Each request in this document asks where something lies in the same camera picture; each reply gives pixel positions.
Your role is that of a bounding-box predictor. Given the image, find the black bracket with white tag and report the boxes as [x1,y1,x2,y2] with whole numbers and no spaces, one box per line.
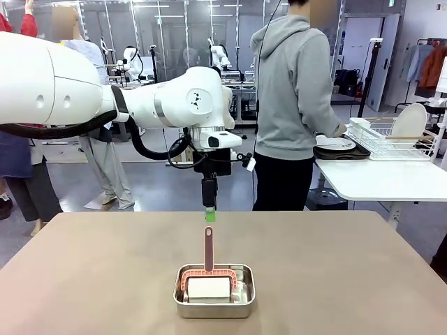
[234,151,256,172]

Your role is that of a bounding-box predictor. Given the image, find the mannequin in grey clothes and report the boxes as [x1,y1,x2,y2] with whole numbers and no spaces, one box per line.
[64,6,136,211]

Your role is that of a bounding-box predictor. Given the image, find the white wire dish rack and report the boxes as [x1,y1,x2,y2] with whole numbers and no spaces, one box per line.
[348,117,438,162]

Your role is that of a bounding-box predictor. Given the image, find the large white plate in rack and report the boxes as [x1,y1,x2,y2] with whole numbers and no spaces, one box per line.
[390,103,428,138]

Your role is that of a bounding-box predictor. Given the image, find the mannequin in red and denim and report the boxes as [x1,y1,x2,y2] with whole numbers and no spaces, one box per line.
[0,0,64,239]

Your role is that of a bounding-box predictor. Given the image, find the rectangular steel container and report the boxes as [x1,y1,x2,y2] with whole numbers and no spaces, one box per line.
[173,263,257,320]

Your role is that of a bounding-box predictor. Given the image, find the grey blue shirt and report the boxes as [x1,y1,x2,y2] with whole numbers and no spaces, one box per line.
[400,43,434,84]

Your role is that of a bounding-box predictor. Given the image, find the black round floor base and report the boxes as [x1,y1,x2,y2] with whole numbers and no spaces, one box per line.
[306,187,349,212]

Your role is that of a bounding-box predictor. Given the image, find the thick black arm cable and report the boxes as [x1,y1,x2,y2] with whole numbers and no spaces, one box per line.
[0,110,197,170]

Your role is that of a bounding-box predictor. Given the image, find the pink handled lint roller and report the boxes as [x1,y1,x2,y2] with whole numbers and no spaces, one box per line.
[179,225,242,302]

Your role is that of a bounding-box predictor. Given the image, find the black clothes rack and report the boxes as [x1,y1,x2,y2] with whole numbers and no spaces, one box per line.
[393,37,447,120]

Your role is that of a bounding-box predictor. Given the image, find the white round dinner plate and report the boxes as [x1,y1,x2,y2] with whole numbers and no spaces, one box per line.
[314,135,358,152]

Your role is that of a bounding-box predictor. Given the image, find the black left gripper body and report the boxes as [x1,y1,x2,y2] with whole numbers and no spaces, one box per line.
[193,147,233,181]

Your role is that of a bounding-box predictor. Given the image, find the dark brown serving tray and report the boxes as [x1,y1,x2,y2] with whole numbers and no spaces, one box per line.
[313,133,372,161]

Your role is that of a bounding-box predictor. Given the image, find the black tripod stand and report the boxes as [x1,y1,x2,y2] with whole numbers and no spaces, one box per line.
[358,36,384,120]

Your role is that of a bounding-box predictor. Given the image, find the person's right forearm grey sleeve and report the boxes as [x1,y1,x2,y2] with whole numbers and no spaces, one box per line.
[309,94,338,132]

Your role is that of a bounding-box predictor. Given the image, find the white side table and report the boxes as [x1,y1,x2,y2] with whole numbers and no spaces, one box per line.
[314,157,447,230]

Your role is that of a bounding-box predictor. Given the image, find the black bags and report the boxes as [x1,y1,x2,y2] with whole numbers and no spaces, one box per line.
[332,67,367,98]

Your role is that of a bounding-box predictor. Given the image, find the white door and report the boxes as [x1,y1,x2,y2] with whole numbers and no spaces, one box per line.
[364,13,402,113]

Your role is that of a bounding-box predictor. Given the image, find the person in grey hoodie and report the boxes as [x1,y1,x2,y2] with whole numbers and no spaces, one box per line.
[250,0,350,212]

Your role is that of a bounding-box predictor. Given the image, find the orange jacket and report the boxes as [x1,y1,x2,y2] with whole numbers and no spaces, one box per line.
[418,44,447,91]

